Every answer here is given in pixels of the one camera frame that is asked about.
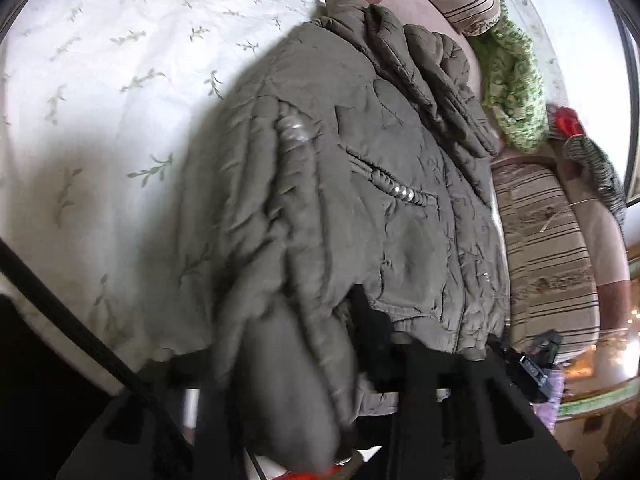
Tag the green patterned blanket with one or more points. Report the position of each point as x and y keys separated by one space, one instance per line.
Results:
x=515 y=90

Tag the striped floral sofa cushion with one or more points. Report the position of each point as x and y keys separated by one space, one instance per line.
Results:
x=545 y=260

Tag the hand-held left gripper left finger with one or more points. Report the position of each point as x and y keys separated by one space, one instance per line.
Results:
x=175 y=370

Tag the grey tweed cloth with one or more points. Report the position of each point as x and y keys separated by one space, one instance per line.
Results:
x=597 y=170

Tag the olive quilted hooded jacket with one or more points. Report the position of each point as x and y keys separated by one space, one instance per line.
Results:
x=350 y=185

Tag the purple floral cloth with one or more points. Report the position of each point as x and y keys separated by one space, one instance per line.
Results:
x=552 y=405

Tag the white leaf print bedsheet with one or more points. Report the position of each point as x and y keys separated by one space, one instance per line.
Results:
x=100 y=110

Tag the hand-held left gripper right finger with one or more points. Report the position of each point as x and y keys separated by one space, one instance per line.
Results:
x=375 y=340

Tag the brown sofa backrest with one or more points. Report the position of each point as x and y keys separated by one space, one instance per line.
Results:
x=600 y=240

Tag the red cloth item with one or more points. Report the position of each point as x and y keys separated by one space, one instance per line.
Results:
x=567 y=122

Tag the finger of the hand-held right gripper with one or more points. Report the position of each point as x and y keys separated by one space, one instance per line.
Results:
x=525 y=365

